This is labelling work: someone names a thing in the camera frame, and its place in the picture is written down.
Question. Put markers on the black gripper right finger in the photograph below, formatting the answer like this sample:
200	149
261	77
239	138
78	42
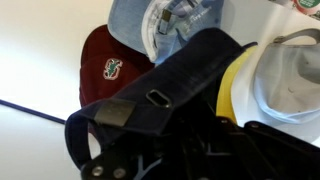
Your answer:
266	150

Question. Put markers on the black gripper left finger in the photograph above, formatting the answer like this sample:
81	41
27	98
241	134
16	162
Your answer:
113	166

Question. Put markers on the beige grey cap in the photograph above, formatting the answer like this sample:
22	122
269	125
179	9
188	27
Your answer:
286	86

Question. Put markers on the navy cap with yellow brim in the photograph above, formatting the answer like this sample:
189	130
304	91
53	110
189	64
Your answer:
186	76

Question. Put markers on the maroon cap with embroidered logo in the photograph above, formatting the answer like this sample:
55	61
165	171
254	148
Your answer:
110	70

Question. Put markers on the light blue cap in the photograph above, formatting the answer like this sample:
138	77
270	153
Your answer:
133	23

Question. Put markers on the black window frame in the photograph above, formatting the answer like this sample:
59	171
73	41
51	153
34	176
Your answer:
33	111

